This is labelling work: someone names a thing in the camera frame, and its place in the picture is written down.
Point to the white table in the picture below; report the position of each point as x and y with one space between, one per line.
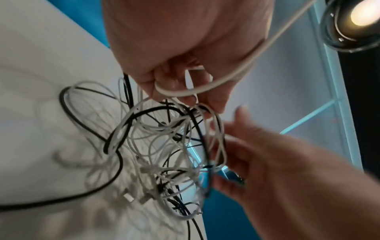
35 58

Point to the person's left hand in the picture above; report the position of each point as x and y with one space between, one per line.
178 35

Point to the cyan wall light strips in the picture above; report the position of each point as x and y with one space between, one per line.
334 70

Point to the person's right hand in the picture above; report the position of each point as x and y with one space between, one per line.
297 187

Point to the glass pendant lamp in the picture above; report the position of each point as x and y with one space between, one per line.
356 18

